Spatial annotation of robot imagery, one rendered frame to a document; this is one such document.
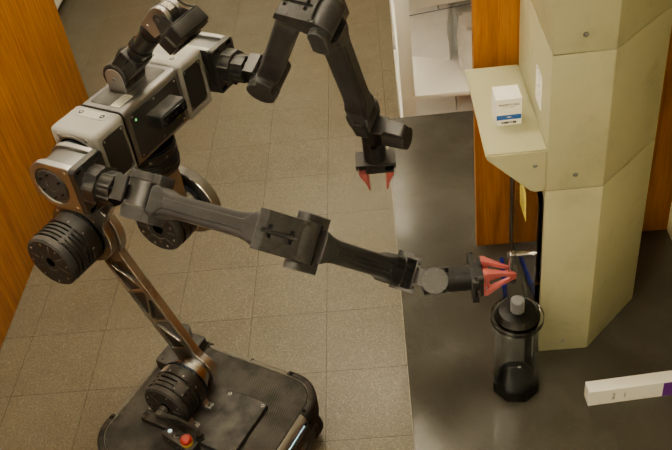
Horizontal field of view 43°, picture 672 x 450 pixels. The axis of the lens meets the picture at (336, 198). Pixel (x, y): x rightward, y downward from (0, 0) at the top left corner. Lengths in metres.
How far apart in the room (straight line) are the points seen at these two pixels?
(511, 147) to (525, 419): 0.60
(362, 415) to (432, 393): 1.17
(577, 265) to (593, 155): 0.28
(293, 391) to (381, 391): 0.40
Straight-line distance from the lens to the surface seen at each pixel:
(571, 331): 1.99
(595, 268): 1.86
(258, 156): 4.32
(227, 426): 2.83
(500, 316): 1.77
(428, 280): 1.79
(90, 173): 1.80
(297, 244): 1.53
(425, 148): 2.61
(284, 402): 2.87
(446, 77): 2.99
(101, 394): 3.41
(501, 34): 1.91
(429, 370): 1.98
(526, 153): 1.63
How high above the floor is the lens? 2.47
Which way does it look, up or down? 39 degrees down
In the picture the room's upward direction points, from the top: 9 degrees counter-clockwise
